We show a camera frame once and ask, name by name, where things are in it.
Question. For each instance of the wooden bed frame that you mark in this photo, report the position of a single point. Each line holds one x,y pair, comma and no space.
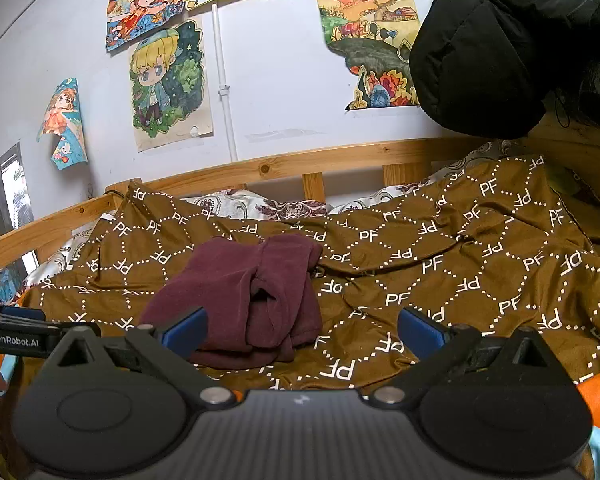
569,144

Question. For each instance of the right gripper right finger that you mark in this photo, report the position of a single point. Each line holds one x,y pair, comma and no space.
439,351

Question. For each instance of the maroon long-sleeve shirt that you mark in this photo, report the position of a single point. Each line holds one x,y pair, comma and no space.
259,300

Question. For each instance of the brown PF patterned blanket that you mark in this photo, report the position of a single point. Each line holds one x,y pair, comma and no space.
493,247

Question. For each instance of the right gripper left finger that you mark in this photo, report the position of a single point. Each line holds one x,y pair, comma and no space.
166,347

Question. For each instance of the red-haired girl poster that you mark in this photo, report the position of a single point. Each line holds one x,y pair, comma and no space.
129,19

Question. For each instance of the landscape drawing poster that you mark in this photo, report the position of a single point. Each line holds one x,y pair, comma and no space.
375,39

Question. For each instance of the anime boy poster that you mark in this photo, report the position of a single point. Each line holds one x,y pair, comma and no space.
169,84

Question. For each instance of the yellow-green pillow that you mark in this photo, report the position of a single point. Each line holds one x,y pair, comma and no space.
563,180

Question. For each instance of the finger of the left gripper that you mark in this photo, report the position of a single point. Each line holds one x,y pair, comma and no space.
19,313

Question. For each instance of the white wall pipe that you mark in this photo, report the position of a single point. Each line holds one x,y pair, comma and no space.
224,88

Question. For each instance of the black puffer jacket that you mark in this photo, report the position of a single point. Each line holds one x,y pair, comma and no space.
493,68

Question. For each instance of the small curled girl poster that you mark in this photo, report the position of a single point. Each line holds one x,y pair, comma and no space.
63,119

